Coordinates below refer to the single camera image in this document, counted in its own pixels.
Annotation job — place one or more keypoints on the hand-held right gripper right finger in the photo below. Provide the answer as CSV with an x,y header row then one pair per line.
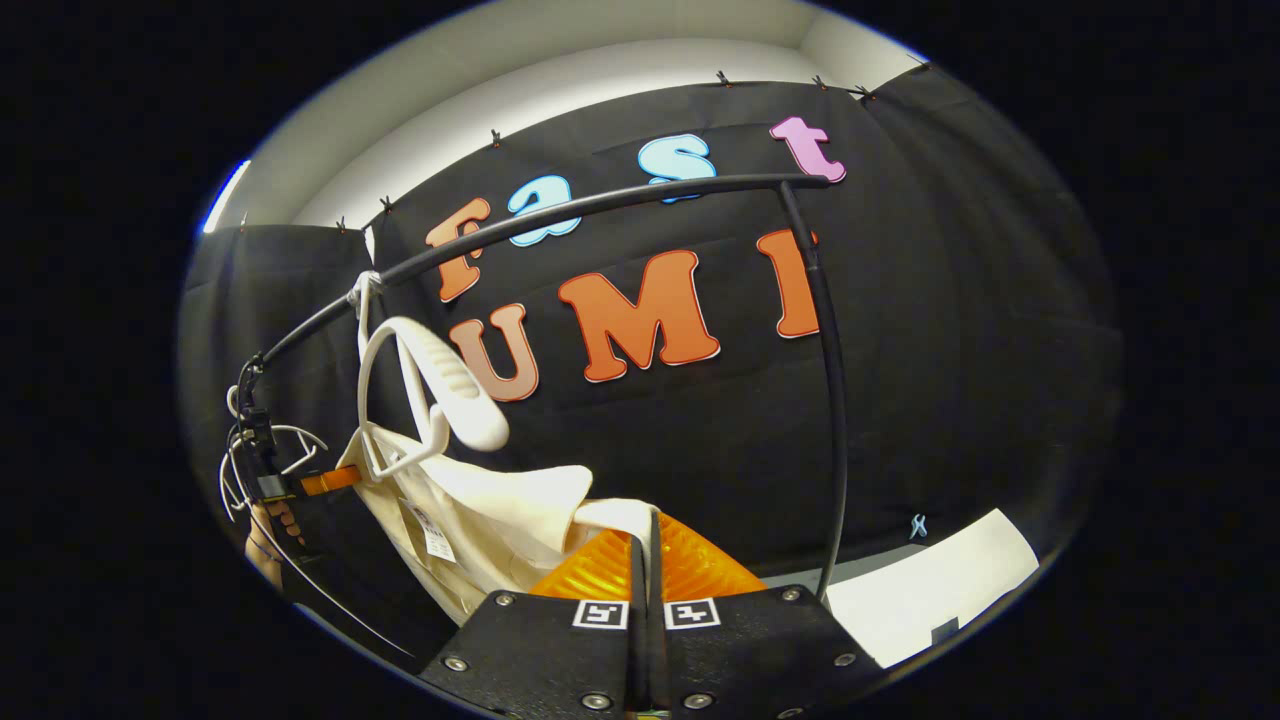
x,y
760,655

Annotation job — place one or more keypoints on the small blue clip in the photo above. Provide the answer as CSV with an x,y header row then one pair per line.
x,y
918,526

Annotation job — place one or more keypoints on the black clothes rail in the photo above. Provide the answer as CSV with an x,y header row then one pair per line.
x,y
836,380

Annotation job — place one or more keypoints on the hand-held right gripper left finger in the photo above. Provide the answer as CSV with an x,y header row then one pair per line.
x,y
540,655

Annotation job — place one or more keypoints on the white clothes hanger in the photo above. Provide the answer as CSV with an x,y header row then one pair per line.
x,y
460,390
296,430

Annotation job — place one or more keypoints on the cream button shirt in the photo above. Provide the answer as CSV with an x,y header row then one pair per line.
x,y
480,520

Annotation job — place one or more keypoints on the row of black backdrop clips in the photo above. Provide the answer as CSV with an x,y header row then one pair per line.
x,y
495,138

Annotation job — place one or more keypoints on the white sheet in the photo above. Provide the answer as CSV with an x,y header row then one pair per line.
x,y
930,590

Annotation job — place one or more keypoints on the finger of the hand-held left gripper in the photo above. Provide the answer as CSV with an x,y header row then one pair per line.
x,y
330,480

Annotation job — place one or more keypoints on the black backdrop cloth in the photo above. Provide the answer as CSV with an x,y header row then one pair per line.
x,y
950,350

